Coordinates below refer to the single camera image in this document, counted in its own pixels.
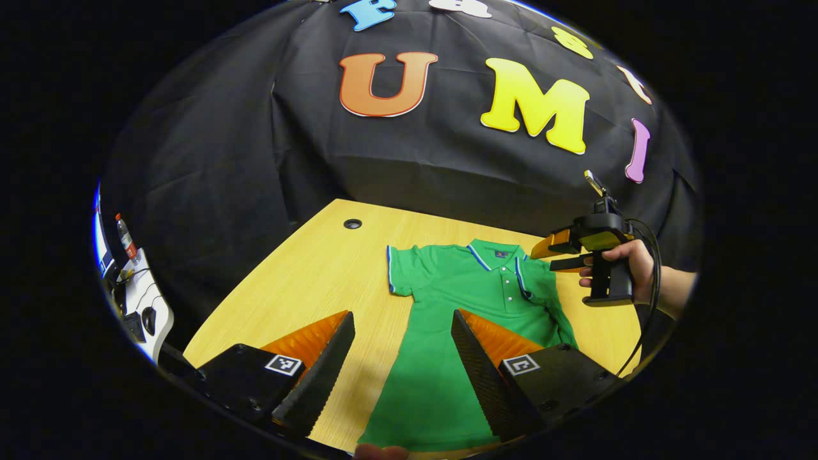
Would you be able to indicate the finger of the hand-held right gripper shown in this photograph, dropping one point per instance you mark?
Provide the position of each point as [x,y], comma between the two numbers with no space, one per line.
[569,262]
[551,246]

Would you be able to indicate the clear bottle with red cap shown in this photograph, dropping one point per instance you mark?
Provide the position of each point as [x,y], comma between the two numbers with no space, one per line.
[126,241]

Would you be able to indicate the black computer mouse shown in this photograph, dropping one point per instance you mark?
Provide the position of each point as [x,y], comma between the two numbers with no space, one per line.
[149,321]

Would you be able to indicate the green T-shirt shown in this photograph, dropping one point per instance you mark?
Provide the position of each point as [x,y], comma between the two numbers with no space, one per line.
[447,300]

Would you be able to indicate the white side desk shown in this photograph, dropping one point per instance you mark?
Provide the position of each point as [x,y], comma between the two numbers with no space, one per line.
[137,287]

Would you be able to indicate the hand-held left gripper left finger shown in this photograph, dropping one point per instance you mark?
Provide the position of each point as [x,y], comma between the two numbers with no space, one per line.
[316,390]

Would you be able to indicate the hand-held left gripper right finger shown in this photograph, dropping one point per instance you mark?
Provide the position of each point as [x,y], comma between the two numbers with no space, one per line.
[482,383]

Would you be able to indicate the black backdrop cloth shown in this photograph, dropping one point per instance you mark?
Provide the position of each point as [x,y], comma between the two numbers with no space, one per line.
[255,160]

